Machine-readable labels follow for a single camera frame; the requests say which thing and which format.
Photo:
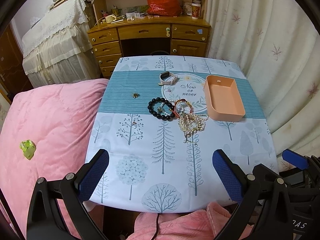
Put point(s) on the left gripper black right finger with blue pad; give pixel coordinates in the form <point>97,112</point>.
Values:
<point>275,219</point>

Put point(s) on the red white cup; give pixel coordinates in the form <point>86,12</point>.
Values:
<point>196,10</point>

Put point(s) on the tree-print blue white tablecloth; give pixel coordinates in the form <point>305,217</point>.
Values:
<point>152,166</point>

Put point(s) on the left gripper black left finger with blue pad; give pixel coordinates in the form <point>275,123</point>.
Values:
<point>45,220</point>

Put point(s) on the cream floral curtain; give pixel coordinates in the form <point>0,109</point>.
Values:
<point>277,48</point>

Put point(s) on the peach plastic tray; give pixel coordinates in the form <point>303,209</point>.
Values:
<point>223,99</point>

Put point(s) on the pink fleece sleeve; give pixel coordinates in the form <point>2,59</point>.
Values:
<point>201,224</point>

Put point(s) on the red plastic bag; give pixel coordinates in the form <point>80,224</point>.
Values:
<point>170,8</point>

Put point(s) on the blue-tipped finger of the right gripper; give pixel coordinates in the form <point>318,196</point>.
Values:
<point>295,159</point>

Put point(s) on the pink strap smartwatch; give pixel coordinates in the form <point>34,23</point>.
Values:
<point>167,79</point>

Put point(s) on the pink blanket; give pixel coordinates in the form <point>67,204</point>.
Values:
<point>58,119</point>

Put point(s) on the white ceramic jar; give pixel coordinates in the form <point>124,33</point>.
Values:
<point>187,7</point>

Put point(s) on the green crumpled wrapper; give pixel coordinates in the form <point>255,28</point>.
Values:
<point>28,148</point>

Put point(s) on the small gold brooch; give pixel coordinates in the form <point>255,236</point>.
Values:
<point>135,95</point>

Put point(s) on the wooden desk with drawers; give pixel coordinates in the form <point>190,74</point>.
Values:
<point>153,34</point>

